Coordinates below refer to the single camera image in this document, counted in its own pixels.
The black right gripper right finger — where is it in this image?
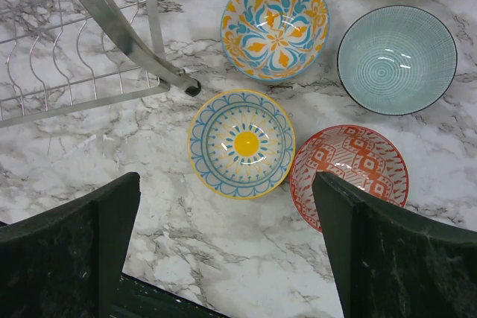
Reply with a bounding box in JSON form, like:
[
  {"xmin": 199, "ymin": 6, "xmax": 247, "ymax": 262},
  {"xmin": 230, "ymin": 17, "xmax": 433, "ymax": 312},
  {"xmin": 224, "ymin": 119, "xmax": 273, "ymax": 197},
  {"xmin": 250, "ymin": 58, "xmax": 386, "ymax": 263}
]
[{"xmin": 312, "ymin": 171, "xmax": 476, "ymax": 317}]

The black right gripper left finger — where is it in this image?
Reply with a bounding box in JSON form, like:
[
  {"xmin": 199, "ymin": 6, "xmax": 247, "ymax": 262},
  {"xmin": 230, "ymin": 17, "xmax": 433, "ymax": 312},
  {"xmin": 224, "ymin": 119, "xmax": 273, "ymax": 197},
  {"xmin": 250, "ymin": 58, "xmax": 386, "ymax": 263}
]
[{"xmin": 1, "ymin": 172, "xmax": 141, "ymax": 317}]

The yellow sun pattern bowl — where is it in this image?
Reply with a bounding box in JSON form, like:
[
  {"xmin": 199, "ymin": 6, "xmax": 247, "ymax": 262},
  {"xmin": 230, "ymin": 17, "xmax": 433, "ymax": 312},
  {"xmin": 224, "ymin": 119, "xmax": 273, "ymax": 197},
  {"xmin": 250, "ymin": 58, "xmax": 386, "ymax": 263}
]
[{"xmin": 187, "ymin": 89, "xmax": 296, "ymax": 200}]

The blue yellow floral bowl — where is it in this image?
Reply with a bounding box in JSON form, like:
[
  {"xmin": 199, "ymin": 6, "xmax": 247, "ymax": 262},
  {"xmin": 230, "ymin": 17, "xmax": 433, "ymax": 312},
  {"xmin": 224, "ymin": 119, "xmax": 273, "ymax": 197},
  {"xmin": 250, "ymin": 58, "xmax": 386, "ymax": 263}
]
[{"xmin": 220, "ymin": 0, "xmax": 330, "ymax": 83}]

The stainless steel dish rack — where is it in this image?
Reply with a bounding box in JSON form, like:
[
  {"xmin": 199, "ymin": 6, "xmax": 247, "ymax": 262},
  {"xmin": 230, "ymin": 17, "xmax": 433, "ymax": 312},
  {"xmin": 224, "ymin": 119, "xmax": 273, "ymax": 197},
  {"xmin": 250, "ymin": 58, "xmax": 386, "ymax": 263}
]
[{"xmin": 1, "ymin": 0, "xmax": 201, "ymax": 127}]

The red geometric pattern bowl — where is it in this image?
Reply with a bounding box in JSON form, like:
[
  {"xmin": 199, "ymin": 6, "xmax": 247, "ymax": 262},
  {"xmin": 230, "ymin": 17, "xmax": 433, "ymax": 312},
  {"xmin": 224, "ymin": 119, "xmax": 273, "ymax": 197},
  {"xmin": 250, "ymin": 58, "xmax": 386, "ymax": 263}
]
[{"xmin": 290, "ymin": 124, "xmax": 409, "ymax": 231}]

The teal spiral bowl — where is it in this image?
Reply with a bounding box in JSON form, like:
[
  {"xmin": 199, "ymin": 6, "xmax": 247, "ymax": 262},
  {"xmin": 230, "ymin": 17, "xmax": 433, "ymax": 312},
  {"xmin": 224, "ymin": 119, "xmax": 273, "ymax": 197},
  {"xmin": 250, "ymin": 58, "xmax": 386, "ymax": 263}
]
[{"xmin": 337, "ymin": 5, "xmax": 458, "ymax": 116}]

